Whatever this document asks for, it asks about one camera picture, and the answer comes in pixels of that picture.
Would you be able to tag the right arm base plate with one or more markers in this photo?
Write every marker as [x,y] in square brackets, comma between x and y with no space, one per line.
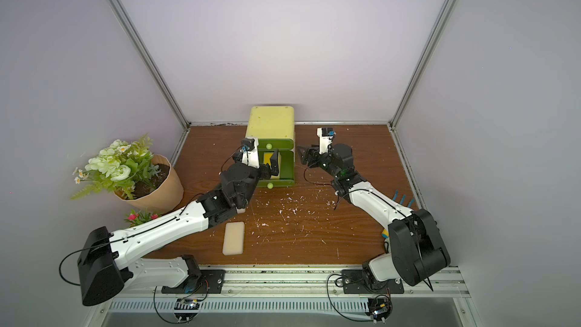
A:
[358,281]

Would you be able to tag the aluminium front rail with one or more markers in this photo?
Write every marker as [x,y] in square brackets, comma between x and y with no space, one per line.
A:
[261,281]

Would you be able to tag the green top drawer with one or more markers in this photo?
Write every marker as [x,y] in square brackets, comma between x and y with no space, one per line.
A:
[264,144]

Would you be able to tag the right controller board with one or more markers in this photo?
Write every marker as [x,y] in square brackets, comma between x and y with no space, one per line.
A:
[380,308]

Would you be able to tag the tan paper flower pot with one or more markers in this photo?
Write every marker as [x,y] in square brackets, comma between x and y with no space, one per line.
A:
[166,196]

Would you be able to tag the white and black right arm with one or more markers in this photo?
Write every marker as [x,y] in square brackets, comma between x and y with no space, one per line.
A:
[416,249]

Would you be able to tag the white flower bouquet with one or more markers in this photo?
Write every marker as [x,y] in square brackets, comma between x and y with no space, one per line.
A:
[119,167]

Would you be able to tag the left controller board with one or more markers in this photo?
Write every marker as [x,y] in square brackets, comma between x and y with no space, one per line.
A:
[186,309]

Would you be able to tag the green drawer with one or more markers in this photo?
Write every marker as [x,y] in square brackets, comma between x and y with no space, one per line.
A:
[264,144]
[285,178]

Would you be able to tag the small pink flower pot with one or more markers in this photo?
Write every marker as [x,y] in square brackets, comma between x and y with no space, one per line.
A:
[139,217]

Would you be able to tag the yellow-green drawer cabinet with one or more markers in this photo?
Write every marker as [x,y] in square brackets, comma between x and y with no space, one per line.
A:
[271,122]

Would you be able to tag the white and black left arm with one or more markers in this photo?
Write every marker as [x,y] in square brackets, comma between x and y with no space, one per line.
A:
[106,262]

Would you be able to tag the controller board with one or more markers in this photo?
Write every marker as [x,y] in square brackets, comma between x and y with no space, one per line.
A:
[380,308]
[186,309]

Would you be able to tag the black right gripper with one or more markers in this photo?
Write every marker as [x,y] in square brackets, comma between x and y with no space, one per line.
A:
[318,158]

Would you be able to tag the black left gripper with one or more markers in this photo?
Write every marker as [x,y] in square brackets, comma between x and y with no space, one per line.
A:
[265,174]

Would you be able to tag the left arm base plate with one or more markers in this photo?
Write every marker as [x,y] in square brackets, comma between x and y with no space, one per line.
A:
[195,280]

